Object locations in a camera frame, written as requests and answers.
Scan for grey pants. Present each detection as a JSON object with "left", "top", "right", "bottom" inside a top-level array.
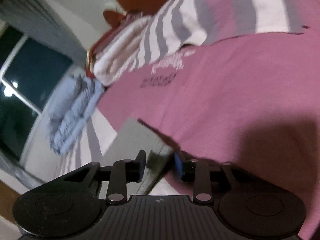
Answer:
[{"left": 100, "top": 119, "right": 178, "bottom": 196}]

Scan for striped pink bed sheet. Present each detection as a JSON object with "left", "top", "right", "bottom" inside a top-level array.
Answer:
[{"left": 59, "top": 25, "right": 319, "bottom": 239}]

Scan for folded light blue duvet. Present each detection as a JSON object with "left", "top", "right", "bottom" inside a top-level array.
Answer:
[{"left": 48, "top": 75, "right": 105, "bottom": 155}]

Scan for grey left curtain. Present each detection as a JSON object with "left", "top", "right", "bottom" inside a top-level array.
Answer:
[{"left": 1, "top": 152, "right": 45, "bottom": 190}]

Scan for grey curtain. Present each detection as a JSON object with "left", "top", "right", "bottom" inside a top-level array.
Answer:
[
  {"left": 1, "top": 0, "right": 86, "bottom": 66},
  {"left": 1, "top": 152, "right": 45, "bottom": 190}
]

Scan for folded pink white blanket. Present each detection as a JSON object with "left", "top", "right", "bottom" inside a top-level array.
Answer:
[{"left": 88, "top": 16, "right": 152, "bottom": 87}]

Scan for dark glass window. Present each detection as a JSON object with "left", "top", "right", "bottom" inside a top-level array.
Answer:
[{"left": 1, "top": 26, "right": 72, "bottom": 160}]

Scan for striped pillow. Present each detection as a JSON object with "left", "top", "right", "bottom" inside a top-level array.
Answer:
[{"left": 128, "top": 0, "right": 309, "bottom": 72}]

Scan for grey right curtain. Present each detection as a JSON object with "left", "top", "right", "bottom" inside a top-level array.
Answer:
[{"left": 1, "top": 0, "right": 86, "bottom": 66}]

